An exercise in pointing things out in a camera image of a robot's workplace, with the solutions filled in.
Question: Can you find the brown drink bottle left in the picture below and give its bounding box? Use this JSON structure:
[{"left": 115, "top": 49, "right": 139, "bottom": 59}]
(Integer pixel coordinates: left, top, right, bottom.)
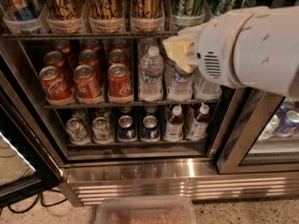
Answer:
[{"left": 164, "top": 105, "right": 184, "bottom": 142}]

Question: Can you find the second row cola can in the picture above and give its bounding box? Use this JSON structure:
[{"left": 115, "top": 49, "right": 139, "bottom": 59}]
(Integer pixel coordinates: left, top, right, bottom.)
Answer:
[
  {"left": 43, "top": 50, "right": 75, "bottom": 86},
  {"left": 78, "top": 49, "right": 104, "bottom": 82},
  {"left": 108, "top": 49, "right": 127, "bottom": 66}
]

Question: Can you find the silver green can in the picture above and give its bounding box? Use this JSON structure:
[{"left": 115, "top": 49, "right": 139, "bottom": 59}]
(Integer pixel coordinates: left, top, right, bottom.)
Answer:
[
  {"left": 93, "top": 117, "right": 111, "bottom": 141},
  {"left": 66, "top": 118, "right": 90, "bottom": 145}
]

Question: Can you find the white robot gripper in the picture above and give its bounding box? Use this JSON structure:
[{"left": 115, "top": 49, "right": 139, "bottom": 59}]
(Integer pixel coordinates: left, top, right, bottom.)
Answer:
[{"left": 163, "top": 11, "right": 253, "bottom": 89}]

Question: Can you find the fridge glass sliding door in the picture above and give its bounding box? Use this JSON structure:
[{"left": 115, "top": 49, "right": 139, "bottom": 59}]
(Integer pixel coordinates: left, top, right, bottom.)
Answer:
[{"left": 217, "top": 90, "right": 299, "bottom": 174}]

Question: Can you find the front middle water bottle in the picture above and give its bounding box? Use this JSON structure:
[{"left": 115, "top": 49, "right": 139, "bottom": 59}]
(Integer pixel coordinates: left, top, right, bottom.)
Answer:
[{"left": 168, "top": 64, "right": 193, "bottom": 102}]

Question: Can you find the top wire shelf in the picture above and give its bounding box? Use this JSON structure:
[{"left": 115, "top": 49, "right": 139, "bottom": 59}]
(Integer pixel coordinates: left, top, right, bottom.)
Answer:
[{"left": 1, "top": 31, "right": 178, "bottom": 40}]

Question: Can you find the front right cola can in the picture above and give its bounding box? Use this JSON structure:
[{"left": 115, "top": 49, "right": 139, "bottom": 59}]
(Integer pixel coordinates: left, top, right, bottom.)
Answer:
[{"left": 107, "top": 63, "right": 133, "bottom": 98}]

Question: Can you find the front left water bottle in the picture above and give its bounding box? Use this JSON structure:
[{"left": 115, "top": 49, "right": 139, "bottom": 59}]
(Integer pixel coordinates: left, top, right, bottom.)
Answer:
[{"left": 140, "top": 46, "right": 164, "bottom": 102}]

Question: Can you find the orange can column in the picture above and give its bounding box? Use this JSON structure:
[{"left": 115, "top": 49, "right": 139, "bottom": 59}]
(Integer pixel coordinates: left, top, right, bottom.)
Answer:
[
  {"left": 132, "top": 0, "right": 163, "bottom": 20},
  {"left": 90, "top": 0, "right": 122, "bottom": 21},
  {"left": 46, "top": 0, "right": 84, "bottom": 21}
]

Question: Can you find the front left cola can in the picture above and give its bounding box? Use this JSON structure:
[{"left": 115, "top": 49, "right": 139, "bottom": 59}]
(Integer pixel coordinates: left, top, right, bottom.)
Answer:
[{"left": 39, "top": 65, "right": 72, "bottom": 101}]

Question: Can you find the blue can behind glass door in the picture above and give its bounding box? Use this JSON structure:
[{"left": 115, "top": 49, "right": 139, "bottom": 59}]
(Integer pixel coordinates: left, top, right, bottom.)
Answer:
[{"left": 276, "top": 110, "right": 299, "bottom": 137}]

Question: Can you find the front middle cola can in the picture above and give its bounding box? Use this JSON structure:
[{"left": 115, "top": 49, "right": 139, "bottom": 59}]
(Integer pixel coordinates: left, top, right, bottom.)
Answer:
[{"left": 74, "top": 64, "right": 102, "bottom": 99}]

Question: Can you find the silver green can left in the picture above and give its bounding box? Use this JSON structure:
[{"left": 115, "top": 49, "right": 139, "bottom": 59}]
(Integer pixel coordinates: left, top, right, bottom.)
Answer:
[{"left": 66, "top": 118, "right": 90, "bottom": 145}]

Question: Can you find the silver green can right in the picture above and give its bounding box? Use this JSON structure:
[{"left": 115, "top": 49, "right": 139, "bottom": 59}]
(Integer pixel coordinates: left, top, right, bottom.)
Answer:
[{"left": 93, "top": 117, "right": 111, "bottom": 141}]

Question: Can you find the blue red can top-left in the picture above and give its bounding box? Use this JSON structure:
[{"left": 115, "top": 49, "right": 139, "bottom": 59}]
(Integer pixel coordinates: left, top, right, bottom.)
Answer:
[{"left": 1, "top": 0, "right": 37, "bottom": 21}]

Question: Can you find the second row right cola can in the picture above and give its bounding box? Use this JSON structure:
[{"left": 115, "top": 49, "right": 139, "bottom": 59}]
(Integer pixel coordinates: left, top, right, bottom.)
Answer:
[{"left": 108, "top": 49, "right": 127, "bottom": 66}]

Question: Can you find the second row middle cola can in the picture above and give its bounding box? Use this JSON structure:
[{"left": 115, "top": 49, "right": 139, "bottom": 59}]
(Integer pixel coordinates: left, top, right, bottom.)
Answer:
[{"left": 78, "top": 49, "right": 104, "bottom": 82}]

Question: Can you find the blue pepsi can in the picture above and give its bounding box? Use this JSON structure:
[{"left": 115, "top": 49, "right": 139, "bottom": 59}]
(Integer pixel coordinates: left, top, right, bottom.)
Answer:
[
  {"left": 141, "top": 115, "right": 159, "bottom": 140},
  {"left": 118, "top": 116, "right": 135, "bottom": 140}
]

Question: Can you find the blue pepsi can right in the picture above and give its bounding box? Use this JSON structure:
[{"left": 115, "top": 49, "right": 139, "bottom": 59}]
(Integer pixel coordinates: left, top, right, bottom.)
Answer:
[{"left": 141, "top": 115, "right": 159, "bottom": 140}]

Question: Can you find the second row left cola can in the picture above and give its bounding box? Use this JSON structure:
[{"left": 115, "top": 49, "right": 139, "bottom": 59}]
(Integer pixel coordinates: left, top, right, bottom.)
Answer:
[{"left": 43, "top": 50, "right": 75, "bottom": 86}]

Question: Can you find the brown drink bottle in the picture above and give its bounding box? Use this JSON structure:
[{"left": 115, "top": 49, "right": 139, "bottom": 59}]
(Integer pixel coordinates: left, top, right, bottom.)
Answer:
[
  {"left": 164, "top": 105, "right": 184, "bottom": 142},
  {"left": 187, "top": 104, "right": 209, "bottom": 141}
]

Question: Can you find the water bottle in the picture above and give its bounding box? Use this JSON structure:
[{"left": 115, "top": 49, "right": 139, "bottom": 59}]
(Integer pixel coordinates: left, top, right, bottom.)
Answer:
[
  {"left": 192, "top": 69, "right": 221, "bottom": 101},
  {"left": 140, "top": 46, "right": 164, "bottom": 102},
  {"left": 168, "top": 64, "right": 193, "bottom": 102}
]

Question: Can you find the white can behind glass door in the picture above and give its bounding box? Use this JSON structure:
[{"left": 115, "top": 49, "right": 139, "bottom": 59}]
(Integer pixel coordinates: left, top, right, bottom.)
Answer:
[{"left": 258, "top": 115, "right": 279, "bottom": 141}]

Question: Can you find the front right water bottle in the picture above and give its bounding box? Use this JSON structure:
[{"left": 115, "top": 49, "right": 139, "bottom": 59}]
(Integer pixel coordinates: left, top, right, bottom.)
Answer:
[{"left": 192, "top": 69, "right": 221, "bottom": 101}]

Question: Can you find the brown drink bottle right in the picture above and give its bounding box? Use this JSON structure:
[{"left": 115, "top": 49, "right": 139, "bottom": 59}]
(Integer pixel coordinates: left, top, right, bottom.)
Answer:
[{"left": 187, "top": 104, "right": 209, "bottom": 141}]

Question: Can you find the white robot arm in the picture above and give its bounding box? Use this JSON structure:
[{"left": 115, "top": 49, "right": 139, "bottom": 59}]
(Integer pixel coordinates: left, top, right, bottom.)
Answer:
[{"left": 163, "top": 7, "right": 299, "bottom": 99}]

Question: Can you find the blue pepsi can left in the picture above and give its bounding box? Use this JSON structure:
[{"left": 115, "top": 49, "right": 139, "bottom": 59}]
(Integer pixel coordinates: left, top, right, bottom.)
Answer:
[{"left": 118, "top": 116, "right": 135, "bottom": 140}]

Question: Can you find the black cable on floor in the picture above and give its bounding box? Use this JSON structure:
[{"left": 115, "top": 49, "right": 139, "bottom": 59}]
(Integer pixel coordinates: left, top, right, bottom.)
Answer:
[{"left": 6, "top": 189, "right": 68, "bottom": 215}]

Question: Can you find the clear plastic bin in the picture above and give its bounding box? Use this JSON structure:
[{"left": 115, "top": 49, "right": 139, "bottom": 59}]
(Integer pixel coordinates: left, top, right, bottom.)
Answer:
[{"left": 94, "top": 195, "right": 196, "bottom": 224}]

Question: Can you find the stainless steel fridge base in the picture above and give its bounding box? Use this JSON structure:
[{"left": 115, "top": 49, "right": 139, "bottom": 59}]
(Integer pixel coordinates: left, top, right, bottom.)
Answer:
[{"left": 60, "top": 159, "right": 299, "bottom": 206}]

